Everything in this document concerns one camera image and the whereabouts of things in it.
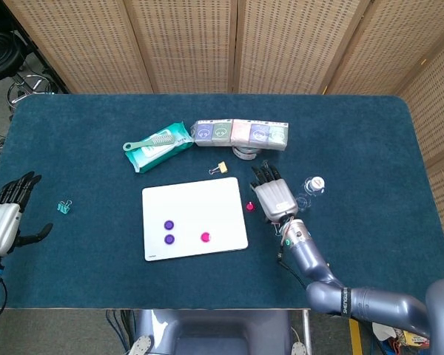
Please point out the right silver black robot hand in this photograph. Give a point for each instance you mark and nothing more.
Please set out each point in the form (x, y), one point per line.
(275, 199)

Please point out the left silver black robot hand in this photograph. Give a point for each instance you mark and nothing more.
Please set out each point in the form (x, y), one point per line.
(1, 229)

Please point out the pink round magnet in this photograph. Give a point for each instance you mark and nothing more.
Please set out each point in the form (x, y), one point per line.
(250, 207)
(206, 237)

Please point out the purple round magnet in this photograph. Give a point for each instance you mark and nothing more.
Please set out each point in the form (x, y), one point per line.
(169, 239)
(169, 225)

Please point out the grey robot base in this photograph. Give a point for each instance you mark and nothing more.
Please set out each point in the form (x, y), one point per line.
(214, 333)

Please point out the white rectangular board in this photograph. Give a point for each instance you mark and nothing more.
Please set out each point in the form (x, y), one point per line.
(196, 207)

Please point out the clear plastic water bottle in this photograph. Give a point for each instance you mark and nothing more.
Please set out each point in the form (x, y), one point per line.
(315, 183)

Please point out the small yellow binder clip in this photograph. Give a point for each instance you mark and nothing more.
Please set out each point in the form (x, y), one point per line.
(222, 167)

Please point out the teal binder clip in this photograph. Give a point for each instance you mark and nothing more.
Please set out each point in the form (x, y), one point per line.
(63, 209)

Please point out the multicolour tissue packet bundle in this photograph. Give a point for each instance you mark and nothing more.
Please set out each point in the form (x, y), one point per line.
(240, 135)

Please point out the blue table mat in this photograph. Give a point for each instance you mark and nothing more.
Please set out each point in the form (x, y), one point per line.
(77, 148)

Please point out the pale green brush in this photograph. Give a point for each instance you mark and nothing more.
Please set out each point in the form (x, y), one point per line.
(163, 140)

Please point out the green wet wipes pack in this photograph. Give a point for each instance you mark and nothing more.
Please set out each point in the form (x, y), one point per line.
(151, 161)

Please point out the chrome stool base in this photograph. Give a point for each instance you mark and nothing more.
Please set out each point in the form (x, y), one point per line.
(26, 88)

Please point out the woven folding screen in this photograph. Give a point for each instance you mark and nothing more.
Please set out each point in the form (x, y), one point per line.
(188, 44)

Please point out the yellow printed package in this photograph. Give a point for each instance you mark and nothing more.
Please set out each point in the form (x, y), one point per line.
(414, 338)

